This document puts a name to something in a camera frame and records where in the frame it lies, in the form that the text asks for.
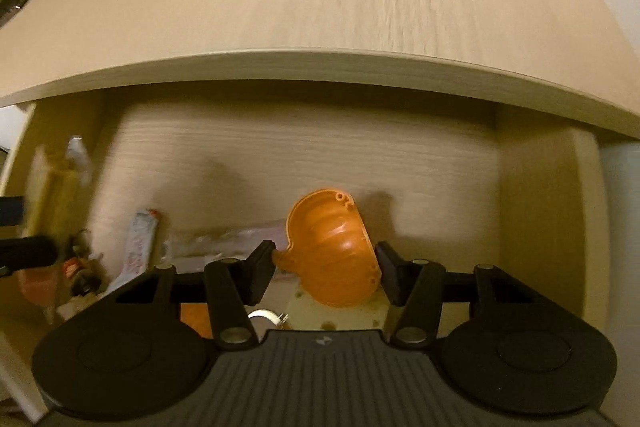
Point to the clear plastic bag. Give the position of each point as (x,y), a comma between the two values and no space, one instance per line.
(215,243)

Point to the orange toy figure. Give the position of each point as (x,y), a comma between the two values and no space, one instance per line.
(330,252)

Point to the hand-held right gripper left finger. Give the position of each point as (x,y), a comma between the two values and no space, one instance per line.
(261,274)

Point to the pale yellow spotted card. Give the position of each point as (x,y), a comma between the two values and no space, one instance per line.
(342,319)

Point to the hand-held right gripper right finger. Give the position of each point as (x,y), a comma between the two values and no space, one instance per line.
(389,274)

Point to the wooden drawer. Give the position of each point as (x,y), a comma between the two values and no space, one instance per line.
(300,157)

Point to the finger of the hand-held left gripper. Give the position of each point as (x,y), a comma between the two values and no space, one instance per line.
(27,252)
(11,212)

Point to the pale yellow packet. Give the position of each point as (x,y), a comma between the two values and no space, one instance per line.
(54,194)

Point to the orange plastic piece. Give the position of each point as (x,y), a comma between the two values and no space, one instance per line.
(192,319)

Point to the small black red figure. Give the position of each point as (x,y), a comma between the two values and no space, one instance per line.
(77,269)

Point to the orange red packet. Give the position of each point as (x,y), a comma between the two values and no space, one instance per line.
(37,287)

